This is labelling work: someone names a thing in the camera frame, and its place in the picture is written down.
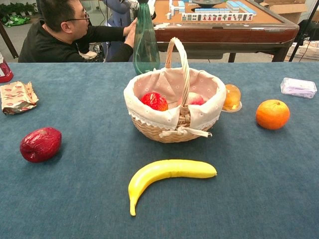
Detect orange toy fruit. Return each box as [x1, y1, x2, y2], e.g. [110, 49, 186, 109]
[256, 99, 291, 130]

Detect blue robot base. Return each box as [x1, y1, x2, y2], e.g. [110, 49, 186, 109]
[107, 0, 140, 62]

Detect wicker basket with cloth liner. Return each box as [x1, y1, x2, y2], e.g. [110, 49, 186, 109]
[123, 37, 227, 143]

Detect red toy strawberry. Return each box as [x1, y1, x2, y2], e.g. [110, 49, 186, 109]
[140, 92, 169, 112]

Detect pink toy peach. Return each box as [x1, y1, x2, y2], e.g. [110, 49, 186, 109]
[177, 92, 207, 106]

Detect yellow toy banana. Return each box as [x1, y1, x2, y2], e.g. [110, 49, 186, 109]
[128, 159, 218, 217]

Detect green plastic spray bottle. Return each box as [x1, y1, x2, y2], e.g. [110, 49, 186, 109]
[133, 0, 161, 75]

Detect orange in plastic cup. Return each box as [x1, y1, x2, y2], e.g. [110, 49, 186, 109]
[221, 84, 243, 112]

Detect blue table cloth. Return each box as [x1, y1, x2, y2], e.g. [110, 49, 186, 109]
[0, 62, 319, 239]

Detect brown mahjong table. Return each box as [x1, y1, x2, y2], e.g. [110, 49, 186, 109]
[152, 0, 300, 63]

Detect row of face-up mahjong tiles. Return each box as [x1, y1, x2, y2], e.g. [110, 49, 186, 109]
[181, 12, 254, 22]

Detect dark red toy jujube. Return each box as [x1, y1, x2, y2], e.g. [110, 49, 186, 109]
[19, 127, 62, 163]

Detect man in black sweater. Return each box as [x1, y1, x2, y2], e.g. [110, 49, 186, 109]
[18, 0, 138, 63]

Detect clear plastic box purple contents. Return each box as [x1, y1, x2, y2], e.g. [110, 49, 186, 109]
[280, 77, 318, 99]

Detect snack wrapper with red lips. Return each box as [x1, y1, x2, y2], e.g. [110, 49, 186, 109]
[0, 81, 40, 116]

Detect red drink bottle white cap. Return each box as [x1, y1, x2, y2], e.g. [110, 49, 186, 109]
[0, 52, 14, 84]

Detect white plastic crate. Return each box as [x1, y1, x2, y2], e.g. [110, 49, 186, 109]
[286, 41, 319, 60]

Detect black tripod stand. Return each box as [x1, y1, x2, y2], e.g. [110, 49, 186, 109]
[289, 0, 319, 62]

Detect cardboard box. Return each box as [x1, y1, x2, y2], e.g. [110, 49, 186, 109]
[259, 0, 310, 24]

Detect green potted plant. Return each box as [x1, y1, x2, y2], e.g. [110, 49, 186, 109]
[0, 2, 38, 27]

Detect wall of blue-backed mahjong tiles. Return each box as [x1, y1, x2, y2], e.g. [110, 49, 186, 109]
[194, 7, 231, 14]

